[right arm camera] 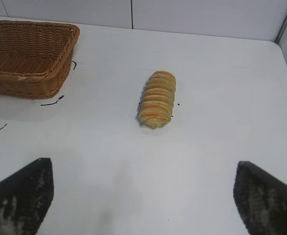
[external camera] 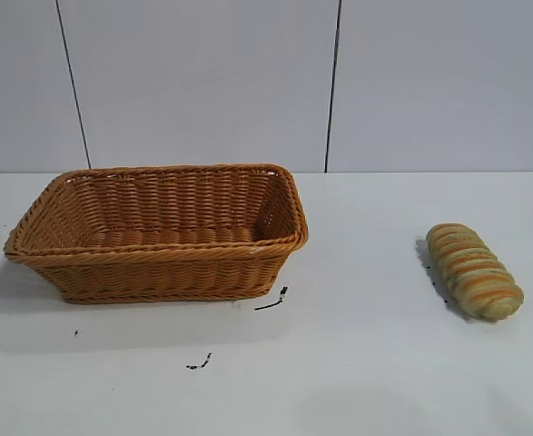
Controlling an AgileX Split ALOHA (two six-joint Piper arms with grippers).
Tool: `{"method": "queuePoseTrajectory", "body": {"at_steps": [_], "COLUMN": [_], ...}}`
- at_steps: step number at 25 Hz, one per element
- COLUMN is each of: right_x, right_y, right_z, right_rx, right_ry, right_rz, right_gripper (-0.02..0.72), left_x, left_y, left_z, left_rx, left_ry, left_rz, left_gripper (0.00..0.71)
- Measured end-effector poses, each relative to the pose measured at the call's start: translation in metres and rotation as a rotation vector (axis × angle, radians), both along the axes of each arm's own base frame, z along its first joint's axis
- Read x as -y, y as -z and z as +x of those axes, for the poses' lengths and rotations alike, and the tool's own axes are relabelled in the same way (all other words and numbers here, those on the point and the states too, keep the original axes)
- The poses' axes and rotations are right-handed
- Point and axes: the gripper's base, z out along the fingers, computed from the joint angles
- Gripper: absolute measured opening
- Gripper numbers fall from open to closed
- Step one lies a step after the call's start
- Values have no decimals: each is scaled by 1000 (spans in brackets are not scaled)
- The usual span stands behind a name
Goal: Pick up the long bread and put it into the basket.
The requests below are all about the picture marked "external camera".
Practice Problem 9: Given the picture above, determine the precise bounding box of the long striped twisted bread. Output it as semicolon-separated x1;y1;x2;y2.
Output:
425;223;525;322

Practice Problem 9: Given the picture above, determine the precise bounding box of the brown woven wicker basket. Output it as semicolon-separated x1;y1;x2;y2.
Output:
4;163;310;305

